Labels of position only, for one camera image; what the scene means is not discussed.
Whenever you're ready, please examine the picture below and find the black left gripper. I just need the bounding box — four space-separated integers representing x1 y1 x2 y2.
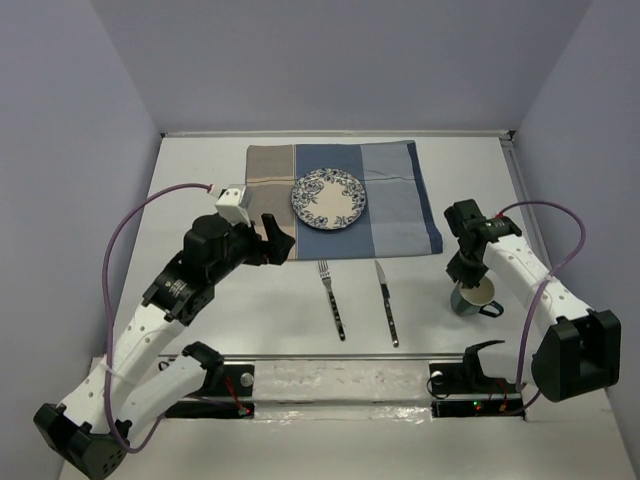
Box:
208 213 294 284

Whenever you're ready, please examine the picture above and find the blue floral ceramic plate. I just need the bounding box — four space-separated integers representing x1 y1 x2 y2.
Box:
290 168 367 231

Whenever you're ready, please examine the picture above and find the teal mug white inside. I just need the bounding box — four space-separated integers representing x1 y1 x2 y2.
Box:
449 277 504 318

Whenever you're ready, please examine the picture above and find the blue beige checked cloth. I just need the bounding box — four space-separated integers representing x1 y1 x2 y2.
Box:
245 140 443 261

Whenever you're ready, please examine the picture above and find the steel knife patterned handle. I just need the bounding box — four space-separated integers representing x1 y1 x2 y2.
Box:
375 260 399 348

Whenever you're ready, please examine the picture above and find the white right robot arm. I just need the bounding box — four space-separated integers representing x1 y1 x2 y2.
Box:
444 199 622 403

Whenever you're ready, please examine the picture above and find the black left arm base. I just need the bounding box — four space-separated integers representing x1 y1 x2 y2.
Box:
165 363 255 420

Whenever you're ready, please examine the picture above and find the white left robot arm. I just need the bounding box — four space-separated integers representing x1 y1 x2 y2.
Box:
34 214 295 479

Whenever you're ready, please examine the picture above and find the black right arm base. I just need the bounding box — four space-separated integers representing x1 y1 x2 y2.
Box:
425 362 525 419

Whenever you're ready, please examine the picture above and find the steel fork patterned handle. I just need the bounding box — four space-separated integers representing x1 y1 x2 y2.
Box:
317 260 346 341

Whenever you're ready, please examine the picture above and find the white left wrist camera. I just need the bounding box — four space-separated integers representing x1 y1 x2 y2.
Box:
208 184 251 225

